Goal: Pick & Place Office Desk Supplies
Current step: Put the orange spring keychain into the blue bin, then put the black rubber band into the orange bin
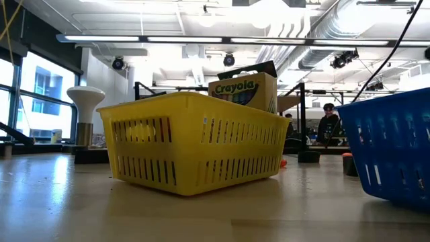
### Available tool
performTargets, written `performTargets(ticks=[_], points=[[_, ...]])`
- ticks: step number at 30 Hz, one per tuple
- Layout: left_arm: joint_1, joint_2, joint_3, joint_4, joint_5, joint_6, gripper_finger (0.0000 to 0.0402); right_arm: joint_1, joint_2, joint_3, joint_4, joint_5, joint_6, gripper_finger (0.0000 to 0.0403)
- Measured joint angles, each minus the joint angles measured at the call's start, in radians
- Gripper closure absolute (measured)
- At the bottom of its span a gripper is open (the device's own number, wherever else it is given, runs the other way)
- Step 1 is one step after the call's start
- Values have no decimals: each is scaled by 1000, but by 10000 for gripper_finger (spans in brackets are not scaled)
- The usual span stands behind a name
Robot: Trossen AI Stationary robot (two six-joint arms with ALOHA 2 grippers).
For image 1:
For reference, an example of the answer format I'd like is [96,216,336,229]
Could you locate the yellow plastic basket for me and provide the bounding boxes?
[96,91,292,197]

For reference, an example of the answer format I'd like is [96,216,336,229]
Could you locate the small black orange-topped cup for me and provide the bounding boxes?
[342,156,359,177]

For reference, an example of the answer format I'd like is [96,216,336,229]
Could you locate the black ceiling spotlight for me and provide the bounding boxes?
[222,52,236,67]
[111,56,126,71]

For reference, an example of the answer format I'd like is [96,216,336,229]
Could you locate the person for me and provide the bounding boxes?
[284,112,295,135]
[315,102,342,147]

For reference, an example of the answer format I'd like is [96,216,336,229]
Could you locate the white mushroom table lamp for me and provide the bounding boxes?
[66,85,107,151]

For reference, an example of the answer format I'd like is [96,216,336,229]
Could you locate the large window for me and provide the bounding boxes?
[0,50,83,144]

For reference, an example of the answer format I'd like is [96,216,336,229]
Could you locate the blue plastic basket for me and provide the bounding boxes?
[335,87,430,212]

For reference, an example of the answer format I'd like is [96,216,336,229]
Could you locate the silver ventilation duct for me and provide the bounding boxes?
[297,0,374,70]

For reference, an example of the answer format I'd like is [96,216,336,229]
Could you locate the white lamp cable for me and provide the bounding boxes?
[92,133,108,149]

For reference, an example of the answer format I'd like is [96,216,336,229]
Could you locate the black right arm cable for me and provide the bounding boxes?
[324,0,424,149]

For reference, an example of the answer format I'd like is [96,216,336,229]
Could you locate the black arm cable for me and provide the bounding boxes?
[0,122,35,147]
[324,0,424,149]

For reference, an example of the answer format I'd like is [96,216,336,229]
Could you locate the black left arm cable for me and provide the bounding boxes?
[0,122,35,147]

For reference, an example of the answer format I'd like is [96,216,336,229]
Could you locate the yellow cable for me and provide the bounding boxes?
[0,0,24,65]

